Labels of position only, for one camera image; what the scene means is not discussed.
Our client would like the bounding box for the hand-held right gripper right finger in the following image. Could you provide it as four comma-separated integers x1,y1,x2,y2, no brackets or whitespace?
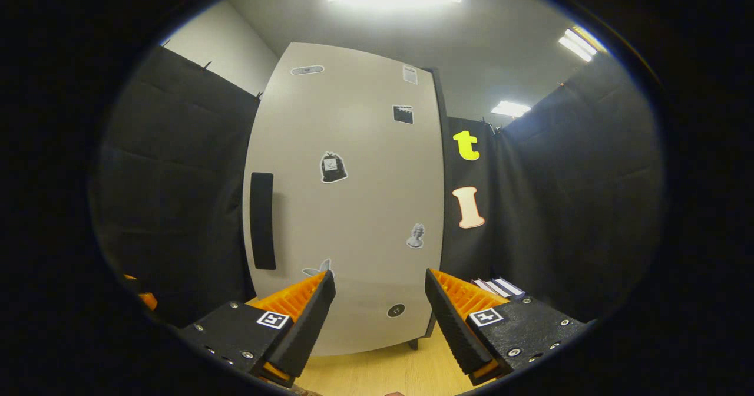
425,268,593,386

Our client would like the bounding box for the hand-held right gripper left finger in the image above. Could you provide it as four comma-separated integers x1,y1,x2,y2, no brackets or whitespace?
180,269,336,388

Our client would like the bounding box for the white cabinet door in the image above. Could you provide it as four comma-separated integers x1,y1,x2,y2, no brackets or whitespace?
243,42,445,357

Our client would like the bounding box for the tan spine book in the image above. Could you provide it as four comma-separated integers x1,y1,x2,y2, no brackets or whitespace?
483,278,513,298

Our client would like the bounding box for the blue grey book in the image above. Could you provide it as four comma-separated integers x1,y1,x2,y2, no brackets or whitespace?
494,277,526,300

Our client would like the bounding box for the black backdrop cloth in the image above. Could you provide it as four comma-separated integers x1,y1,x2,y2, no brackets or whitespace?
88,45,666,326

